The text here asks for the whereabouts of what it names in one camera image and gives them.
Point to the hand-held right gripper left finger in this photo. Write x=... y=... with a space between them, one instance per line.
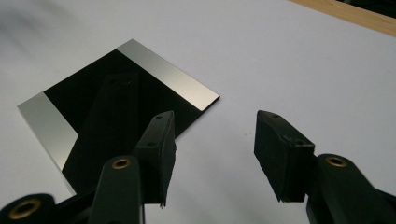
x=155 y=155

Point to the silver framed mirror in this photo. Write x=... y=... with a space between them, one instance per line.
x=102 y=93

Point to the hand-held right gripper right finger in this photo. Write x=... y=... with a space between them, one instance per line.
x=280 y=155

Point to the white paper sheet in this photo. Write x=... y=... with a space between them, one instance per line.
x=280 y=62

